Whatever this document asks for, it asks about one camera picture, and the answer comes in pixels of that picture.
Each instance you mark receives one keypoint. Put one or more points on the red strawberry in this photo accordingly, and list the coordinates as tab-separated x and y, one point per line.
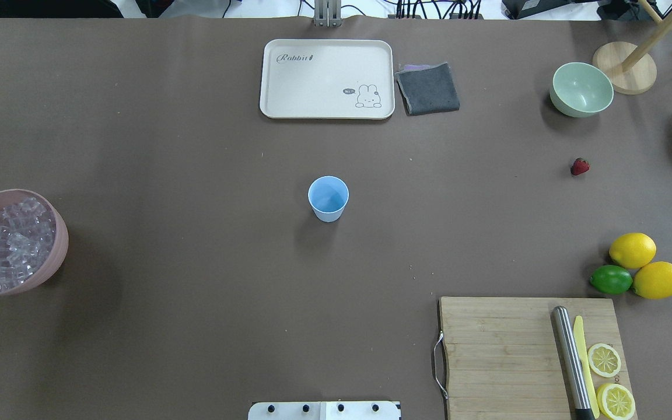
579	166

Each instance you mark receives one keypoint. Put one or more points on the light blue plastic cup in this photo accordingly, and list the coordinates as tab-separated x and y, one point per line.
328	196

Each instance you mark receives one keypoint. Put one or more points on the wooden cup stand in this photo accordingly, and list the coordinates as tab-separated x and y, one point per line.
629	67

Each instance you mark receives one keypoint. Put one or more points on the pile of clear ice cubes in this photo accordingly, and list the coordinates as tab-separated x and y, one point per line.
27	233

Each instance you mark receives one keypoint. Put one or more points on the cream rabbit tray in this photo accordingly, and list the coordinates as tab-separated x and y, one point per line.
327	79

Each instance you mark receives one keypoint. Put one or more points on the grey folded cloth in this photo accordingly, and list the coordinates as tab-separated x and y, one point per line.
427	89

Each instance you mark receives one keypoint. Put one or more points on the wooden cutting board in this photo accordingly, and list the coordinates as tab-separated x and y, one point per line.
502	358

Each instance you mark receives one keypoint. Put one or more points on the yellow plastic knife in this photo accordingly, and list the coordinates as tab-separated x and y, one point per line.
581	348

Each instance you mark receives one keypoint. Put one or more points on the mint green bowl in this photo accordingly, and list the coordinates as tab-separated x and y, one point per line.
580	90

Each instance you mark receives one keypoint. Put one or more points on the green lime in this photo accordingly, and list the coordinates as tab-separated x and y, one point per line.
611	279

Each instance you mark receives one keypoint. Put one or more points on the yellow lemon upper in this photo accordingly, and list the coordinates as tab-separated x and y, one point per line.
633	250

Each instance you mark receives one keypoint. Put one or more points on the yellow lemon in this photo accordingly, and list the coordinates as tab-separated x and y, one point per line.
654	280
633	250

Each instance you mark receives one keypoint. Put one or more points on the lemon slice upper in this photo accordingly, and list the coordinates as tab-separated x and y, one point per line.
604	360

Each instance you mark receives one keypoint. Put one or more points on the lemon slice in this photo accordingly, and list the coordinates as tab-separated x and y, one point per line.
604	360
615	401

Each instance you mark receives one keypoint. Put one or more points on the yellow lemon lower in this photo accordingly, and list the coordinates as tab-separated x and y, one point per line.
654	280

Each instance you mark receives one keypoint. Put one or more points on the lemon slice lower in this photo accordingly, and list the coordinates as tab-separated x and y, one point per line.
615	401

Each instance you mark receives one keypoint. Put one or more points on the pink bowl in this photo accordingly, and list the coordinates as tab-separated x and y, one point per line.
61	241

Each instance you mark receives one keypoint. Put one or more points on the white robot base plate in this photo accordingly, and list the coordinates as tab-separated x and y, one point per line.
325	410

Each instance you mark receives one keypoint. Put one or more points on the steel knife handle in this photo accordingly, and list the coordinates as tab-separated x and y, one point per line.
573	366

